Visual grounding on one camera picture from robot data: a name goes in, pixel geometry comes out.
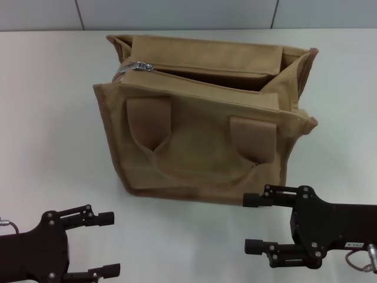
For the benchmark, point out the silver metal zipper pull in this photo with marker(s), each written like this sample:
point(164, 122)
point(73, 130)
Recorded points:
point(138, 66)

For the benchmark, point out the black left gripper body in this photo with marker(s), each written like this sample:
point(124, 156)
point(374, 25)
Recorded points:
point(38, 253)

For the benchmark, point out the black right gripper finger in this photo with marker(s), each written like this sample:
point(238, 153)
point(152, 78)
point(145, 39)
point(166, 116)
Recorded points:
point(256, 200)
point(254, 247)

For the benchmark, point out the khaki canvas food bag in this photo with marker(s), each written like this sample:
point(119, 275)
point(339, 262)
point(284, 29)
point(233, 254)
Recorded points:
point(206, 141)

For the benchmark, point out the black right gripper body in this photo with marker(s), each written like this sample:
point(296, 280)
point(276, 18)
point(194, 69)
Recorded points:
point(338, 227)

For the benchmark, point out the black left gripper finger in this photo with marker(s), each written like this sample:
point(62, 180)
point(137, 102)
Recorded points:
point(109, 270)
point(100, 218)

